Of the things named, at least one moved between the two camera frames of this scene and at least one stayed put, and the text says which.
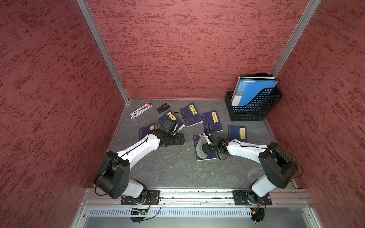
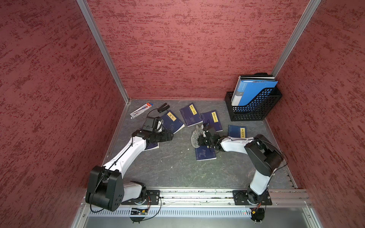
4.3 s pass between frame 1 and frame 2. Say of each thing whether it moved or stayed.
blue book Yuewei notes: stayed
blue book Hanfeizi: stayed
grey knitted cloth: moved
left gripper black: moved
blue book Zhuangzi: stayed
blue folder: stayed
